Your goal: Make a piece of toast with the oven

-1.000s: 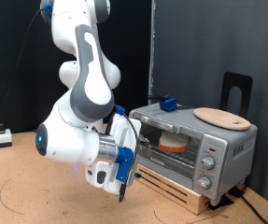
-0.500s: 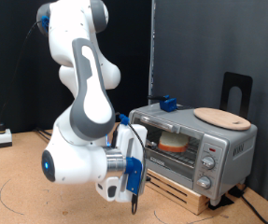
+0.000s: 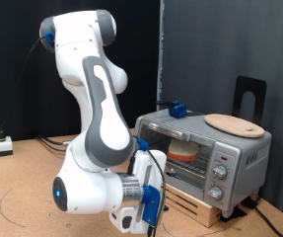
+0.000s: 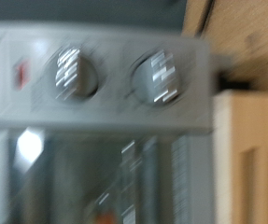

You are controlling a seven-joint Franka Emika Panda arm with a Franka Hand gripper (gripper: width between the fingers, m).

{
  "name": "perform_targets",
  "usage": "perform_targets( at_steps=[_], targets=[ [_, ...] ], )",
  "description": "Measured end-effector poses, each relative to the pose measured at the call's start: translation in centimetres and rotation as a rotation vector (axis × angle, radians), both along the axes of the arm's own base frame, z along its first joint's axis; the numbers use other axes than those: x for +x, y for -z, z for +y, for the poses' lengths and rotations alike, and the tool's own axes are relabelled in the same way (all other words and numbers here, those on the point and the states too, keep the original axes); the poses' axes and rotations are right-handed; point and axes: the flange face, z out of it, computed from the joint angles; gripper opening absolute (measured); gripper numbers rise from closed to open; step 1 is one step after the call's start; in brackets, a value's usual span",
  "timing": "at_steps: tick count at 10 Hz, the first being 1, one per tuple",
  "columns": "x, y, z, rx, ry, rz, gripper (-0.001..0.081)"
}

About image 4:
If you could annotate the wooden slatted base block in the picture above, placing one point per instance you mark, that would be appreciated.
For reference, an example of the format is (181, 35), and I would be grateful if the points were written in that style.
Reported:
(251, 140)

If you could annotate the silver toaster oven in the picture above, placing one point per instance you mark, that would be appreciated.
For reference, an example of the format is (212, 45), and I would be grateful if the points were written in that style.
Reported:
(115, 115)

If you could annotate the silver oven knob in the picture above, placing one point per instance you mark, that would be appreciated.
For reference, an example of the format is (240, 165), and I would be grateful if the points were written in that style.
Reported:
(158, 77)
(74, 73)

